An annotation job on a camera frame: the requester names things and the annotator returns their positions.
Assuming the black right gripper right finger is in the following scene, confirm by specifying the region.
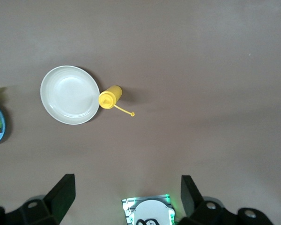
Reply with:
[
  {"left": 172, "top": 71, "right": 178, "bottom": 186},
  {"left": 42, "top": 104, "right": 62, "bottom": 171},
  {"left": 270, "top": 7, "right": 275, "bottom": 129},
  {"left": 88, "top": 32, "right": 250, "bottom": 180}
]
[{"left": 177, "top": 174, "right": 276, "bottom": 225}]

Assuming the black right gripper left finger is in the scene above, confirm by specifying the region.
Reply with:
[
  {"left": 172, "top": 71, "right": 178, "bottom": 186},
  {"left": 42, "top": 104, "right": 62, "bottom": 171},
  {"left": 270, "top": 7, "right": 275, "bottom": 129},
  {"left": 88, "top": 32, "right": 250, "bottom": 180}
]
[{"left": 0, "top": 173, "right": 76, "bottom": 225}]

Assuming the yellow squeeze bottle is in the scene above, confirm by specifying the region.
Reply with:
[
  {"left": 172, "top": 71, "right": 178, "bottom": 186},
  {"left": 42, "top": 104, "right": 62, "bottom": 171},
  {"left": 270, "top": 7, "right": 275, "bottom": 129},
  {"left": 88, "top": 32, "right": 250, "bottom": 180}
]
[{"left": 98, "top": 85, "right": 135, "bottom": 117}]

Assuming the white round plate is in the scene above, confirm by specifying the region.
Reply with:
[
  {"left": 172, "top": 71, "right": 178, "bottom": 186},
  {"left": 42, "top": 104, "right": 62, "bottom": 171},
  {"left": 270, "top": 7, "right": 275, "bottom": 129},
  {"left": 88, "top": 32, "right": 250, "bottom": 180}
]
[{"left": 40, "top": 65, "right": 101, "bottom": 125}]

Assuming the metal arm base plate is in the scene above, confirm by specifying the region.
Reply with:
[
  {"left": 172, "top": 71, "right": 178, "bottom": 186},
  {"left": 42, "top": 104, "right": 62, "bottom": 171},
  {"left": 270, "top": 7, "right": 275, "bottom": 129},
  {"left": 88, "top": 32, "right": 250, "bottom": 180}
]
[{"left": 121, "top": 193, "right": 177, "bottom": 225}]

